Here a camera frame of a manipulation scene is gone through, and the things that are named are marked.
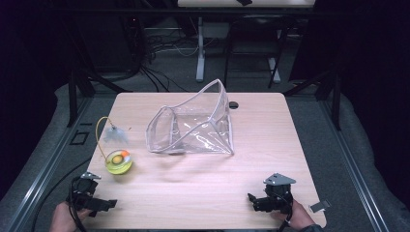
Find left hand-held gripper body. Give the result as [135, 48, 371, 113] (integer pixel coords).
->
[66, 171, 108, 215]

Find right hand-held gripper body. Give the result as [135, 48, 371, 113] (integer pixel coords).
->
[262, 172, 297, 215]

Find yellow tumbler toy with feather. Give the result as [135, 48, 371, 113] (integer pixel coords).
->
[95, 116, 133, 176]

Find clear plastic zip bag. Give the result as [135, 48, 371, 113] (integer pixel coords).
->
[145, 78, 235, 156]

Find person's right hand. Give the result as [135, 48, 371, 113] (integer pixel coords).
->
[271, 198, 316, 232]

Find person's left hand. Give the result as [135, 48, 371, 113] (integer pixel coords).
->
[48, 201, 94, 232]

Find black chair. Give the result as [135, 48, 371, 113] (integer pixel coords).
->
[223, 14, 289, 90]

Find white background desk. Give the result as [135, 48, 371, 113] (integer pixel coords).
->
[177, 0, 316, 84]

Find black computer tower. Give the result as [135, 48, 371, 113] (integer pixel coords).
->
[121, 14, 147, 67]

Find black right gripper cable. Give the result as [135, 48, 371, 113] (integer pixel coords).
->
[276, 192, 295, 232]

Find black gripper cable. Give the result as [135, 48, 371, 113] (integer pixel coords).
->
[30, 157, 93, 232]
[276, 192, 295, 232]

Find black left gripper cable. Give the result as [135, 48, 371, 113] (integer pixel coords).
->
[30, 157, 93, 232]

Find grey metal bracket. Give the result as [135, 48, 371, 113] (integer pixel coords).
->
[308, 199, 332, 214]

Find aluminium floor rail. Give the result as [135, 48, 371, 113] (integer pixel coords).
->
[318, 96, 392, 232]
[5, 96, 95, 232]

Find black metal frame stand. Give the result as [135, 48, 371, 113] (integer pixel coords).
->
[65, 61, 133, 129]
[282, 69, 343, 131]

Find bundle of floor cables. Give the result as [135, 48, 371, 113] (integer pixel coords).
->
[137, 28, 202, 94]

